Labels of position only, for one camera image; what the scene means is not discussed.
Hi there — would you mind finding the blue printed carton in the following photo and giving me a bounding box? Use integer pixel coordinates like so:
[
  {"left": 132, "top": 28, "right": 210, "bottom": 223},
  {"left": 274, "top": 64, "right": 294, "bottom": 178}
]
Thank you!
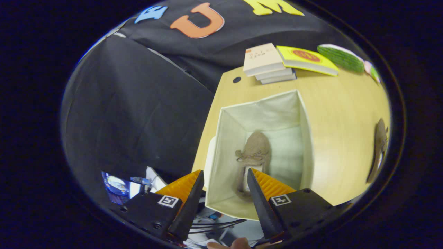
[{"left": 101, "top": 171, "right": 131, "bottom": 205}]

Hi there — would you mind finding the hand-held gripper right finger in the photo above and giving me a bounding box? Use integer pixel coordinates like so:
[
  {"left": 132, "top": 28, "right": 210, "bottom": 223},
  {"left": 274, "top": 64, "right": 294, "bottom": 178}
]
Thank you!
[{"left": 247, "top": 168, "right": 335, "bottom": 241}]

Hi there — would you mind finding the brown fuzzy slipper shoe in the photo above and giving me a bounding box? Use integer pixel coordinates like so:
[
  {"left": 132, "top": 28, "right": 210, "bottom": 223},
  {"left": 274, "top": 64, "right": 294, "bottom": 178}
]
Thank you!
[
  {"left": 366, "top": 118, "right": 389, "bottom": 184},
  {"left": 233, "top": 131, "right": 271, "bottom": 202}
]

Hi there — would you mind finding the green striped watermelon plush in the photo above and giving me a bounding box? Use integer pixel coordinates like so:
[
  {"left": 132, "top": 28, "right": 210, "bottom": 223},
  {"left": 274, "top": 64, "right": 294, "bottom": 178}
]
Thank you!
[{"left": 317, "top": 44, "right": 365, "bottom": 73}]

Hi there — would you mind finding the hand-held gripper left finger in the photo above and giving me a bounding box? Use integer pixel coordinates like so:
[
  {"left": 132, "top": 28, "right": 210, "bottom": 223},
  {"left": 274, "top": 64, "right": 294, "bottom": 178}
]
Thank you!
[{"left": 121, "top": 169, "right": 205, "bottom": 242}]

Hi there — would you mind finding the pink and green plush toy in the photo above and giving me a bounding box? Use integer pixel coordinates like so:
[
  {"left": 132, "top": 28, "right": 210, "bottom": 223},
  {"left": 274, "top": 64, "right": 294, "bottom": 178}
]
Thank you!
[{"left": 363, "top": 61, "right": 381, "bottom": 83}]

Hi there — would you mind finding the yellow book with red circle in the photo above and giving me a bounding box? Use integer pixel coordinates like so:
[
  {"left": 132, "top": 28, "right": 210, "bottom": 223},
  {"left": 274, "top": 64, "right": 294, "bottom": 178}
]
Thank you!
[{"left": 276, "top": 45, "right": 339, "bottom": 77}]

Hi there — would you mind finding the grey paperback book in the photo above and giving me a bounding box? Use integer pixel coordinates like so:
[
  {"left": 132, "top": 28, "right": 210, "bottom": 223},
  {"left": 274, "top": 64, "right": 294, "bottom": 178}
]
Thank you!
[
  {"left": 255, "top": 67, "right": 294, "bottom": 81},
  {"left": 260, "top": 72, "right": 297, "bottom": 85}
]

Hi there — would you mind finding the grey fabric storage box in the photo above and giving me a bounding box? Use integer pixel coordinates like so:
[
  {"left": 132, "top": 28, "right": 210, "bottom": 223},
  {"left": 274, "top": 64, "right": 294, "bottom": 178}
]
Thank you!
[{"left": 204, "top": 89, "right": 314, "bottom": 221}]

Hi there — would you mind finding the beige paperback book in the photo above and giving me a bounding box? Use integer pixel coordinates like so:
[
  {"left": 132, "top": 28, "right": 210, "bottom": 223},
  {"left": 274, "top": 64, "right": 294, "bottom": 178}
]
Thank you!
[{"left": 243, "top": 43, "right": 286, "bottom": 77}]

